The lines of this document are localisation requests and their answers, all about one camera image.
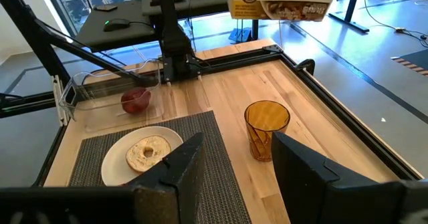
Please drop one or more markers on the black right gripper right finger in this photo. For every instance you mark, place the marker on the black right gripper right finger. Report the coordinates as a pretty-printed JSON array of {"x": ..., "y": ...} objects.
[{"x": 307, "y": 190}]

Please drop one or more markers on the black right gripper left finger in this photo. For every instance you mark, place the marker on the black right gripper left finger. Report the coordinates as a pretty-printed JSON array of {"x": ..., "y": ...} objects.
[{"x": 174, "y": 190}]

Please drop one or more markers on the bagel half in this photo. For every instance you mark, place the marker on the bagel half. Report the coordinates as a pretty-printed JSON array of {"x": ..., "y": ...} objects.
[{"x": 147, "y": 153}]

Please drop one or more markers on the dark red apple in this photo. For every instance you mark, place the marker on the dark red apple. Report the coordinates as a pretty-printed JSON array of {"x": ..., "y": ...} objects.
[{"x": 135, "y": 100}]

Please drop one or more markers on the yellow bran cereal box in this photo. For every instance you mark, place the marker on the yellow bran cereal box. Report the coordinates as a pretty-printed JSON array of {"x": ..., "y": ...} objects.
[{"x": 284, "y": 0}]

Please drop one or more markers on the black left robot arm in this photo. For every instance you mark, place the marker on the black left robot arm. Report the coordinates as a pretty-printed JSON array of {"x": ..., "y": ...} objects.
[{"x": 175, "y": 43}]

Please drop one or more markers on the grey woven placemat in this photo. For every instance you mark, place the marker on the grey woven placemat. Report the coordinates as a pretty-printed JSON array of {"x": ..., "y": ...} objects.
[{"x": 217, "y": 170}]

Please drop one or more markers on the cream plate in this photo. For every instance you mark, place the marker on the cream plate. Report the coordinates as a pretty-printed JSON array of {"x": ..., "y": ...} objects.
[{"x": 115, "y": 160}]

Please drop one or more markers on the amber faceted glass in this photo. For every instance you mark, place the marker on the amber faceted glass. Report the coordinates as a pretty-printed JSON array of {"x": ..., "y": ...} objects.
[{"x": 265, "y": 130}]

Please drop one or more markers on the clear plastic container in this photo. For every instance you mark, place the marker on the clear plastic container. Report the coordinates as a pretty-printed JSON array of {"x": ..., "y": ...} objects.
[{"x": 100, "y": 110}]

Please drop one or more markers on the black table clamp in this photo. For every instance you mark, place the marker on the black table clamp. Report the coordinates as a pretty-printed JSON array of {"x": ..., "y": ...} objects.
[{"x": 306, "y": 65}]

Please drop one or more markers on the striped hazard floor mat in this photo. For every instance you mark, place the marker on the striped hazard floor mat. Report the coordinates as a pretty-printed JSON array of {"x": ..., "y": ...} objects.
[{"x": 414, "y": 61}]

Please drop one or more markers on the blue floor object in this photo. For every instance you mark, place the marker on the blue floor object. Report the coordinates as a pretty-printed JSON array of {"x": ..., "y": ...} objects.
[{"x": 240, "y": 35}]

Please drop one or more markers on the black computer mouse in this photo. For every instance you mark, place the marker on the black computer mouse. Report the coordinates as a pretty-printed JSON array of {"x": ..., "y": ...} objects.
[{"x": 116, "y": 25}]

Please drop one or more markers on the black table leg stand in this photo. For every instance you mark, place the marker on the black table leg stand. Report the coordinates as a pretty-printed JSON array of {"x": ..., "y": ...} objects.
[{"x": 349, "y": 13}]

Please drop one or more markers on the small black flat device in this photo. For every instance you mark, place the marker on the small black flat device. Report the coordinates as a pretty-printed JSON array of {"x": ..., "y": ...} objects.
[{"x": 105, "y": 8}]

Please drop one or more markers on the black aluminium table frame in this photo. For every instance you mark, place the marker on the black aluminium table frame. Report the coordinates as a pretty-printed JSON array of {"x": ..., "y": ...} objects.
[{"x": 334, "y": 100}]

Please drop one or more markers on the silver frame bracket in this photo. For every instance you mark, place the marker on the silver frame bracket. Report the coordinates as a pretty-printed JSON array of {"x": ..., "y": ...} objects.
[{"x": 61, "y": 100}]

